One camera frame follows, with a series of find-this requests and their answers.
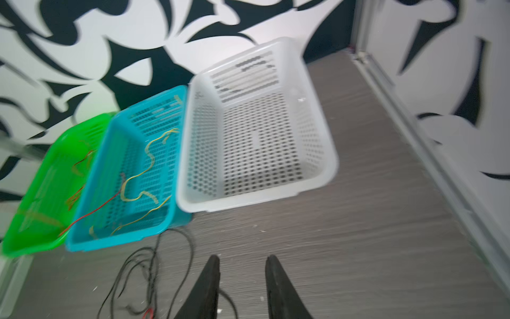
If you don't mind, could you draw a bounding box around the tangled cable pile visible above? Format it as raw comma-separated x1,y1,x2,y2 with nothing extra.
96,228,240,319

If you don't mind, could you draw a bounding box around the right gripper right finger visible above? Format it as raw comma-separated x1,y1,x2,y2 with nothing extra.
265,255,313,319

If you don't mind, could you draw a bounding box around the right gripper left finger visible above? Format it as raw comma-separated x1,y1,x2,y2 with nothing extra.
174,255,220,319

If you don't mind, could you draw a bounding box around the teal plastic basket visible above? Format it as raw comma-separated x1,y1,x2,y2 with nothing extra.
66,86,192,252

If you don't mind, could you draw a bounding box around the yellow cable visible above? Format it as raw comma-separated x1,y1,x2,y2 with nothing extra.
88,127,180,239

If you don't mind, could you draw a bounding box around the white plastic basket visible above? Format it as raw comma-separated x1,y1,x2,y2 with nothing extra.
176,37,339,213

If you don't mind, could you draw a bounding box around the green plastic basket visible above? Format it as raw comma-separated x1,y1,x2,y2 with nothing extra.
2,113,114,258

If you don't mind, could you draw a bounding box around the red cable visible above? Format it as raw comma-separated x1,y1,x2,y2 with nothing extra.
58,172,126,238
65,148,98,210

